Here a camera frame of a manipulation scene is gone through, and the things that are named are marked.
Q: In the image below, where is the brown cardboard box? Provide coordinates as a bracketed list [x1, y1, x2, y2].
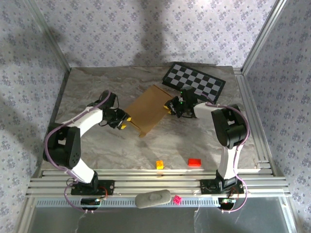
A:
[123, 83, 175, 138]

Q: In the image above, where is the black white checkerboard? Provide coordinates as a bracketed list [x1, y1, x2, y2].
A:
[162, 62, 226, 102]

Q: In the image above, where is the grey oval stone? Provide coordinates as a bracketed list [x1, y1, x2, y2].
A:
[135, 189, 171, 209]

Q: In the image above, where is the left small circuit board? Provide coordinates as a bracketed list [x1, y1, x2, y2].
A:
[81, 198, 101, 211]

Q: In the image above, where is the small circuit board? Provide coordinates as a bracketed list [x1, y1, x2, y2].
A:
[218, 197, 237, 210]
[81, 198, 101, 211]

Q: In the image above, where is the grey metal panel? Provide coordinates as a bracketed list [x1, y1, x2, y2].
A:
[29, 207, 292, 233]

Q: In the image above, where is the right small circuit board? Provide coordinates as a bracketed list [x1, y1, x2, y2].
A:
[218, 197, 237, 210]

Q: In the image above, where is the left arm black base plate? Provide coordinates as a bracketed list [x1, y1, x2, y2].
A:
[70, 179, 115, 196]

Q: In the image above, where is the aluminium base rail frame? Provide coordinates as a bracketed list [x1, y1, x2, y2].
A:
[25, 168, 292, 198]

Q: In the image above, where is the aluminium side rail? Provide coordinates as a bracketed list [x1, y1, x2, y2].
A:
[234, 67, 277, 177]

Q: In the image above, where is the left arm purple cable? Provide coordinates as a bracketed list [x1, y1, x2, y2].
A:
[43, 91, 120, 215]

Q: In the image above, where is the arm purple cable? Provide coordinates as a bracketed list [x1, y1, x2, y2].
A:
[43, 91, 120, 215]
[193, 91, 251, 214]

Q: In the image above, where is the grey slotted cable duct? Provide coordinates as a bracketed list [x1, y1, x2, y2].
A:
[34, 197, 221, 209]

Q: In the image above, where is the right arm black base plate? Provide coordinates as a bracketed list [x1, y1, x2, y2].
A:
[200, 179, 244, 195]

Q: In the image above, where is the left aluminium corner post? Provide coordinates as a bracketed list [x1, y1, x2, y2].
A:
[24, 0, 72, 71]

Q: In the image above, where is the aluminium corner post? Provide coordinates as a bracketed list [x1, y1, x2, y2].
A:
[240, 0, 289, 71]
[24, 0, 72, 71]

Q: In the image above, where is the right aluminium corner post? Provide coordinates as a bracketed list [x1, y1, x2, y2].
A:
[240, 0, 289, 71]

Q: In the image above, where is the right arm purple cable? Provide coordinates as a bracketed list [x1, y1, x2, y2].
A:
[193, 91, 251, 214]

